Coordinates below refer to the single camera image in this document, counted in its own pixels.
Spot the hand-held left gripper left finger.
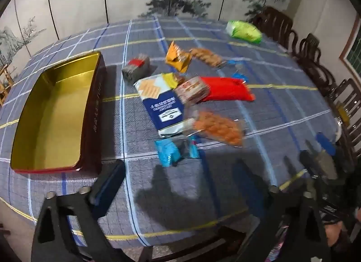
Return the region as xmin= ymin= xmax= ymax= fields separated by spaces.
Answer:
xmin=31 ymin=160 xmax=133 ymax=262

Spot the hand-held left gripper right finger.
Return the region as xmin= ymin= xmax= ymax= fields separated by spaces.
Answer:
xmin=228 ymin=160 xmax=332 ymax=262

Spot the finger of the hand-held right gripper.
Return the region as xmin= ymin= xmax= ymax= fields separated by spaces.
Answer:
xmin=315 ymin=131 xmax=339 ymax=180
xmin=299 ymin=150 xmax=320 ymax=179

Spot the teal small snack packet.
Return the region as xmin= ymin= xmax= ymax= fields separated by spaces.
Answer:
xmin=155 ymin=134 xmax=201 ymax=167

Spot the blue and yellow cracker bag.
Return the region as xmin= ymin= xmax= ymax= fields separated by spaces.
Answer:
xmin=133 ymin=72 xmax=198 ymax=138

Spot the red and gold tin box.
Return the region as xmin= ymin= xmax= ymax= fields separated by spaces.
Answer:
xmin=10 ymin=51 xmax=107 ymax=176

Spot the clear bag of orange snacks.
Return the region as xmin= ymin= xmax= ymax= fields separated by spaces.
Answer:
xmin=183 ymin=110 xmax=246 ymax=147

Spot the clear packet with blue ends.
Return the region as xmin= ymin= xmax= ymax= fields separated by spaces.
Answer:
xmin=227 ymin=59 xmax=249 ymax=82

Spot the red snack packet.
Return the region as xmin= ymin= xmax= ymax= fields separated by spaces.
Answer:
xmin=174 ymin=76 xmax=256 ymax=106

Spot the grey packet with red label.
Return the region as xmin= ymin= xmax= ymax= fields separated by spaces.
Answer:
xmin=122 ymin=55 xmax=150 ymax=83

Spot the clear bag of brown snacks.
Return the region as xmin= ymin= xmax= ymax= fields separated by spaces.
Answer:
xmin=188 ymin=47 xmax=227 ymax=68

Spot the person's right hand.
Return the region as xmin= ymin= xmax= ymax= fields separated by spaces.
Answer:
xmin=324 ymin=208 xmax=361 ymax=251

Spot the blue plaid tablecloth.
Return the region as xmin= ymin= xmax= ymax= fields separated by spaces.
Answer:
xmin=0 ymin=15 xmax=343 ymax=248

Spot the white framed window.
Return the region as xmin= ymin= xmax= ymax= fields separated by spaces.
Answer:
xmin=339 ymin=15 xmax=361 ymax=73

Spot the green snack bag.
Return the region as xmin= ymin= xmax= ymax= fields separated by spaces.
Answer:
xmin=226 ymin=20 xmax=263 ymax=44

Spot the orange chip bag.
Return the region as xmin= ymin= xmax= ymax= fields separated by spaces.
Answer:
xmin=165 ymin=41 xmax=193 ymax=74

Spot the light wooden rack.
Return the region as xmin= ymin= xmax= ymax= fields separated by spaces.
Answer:
xmin=0 ymin=64 xmax=14 ymax=106

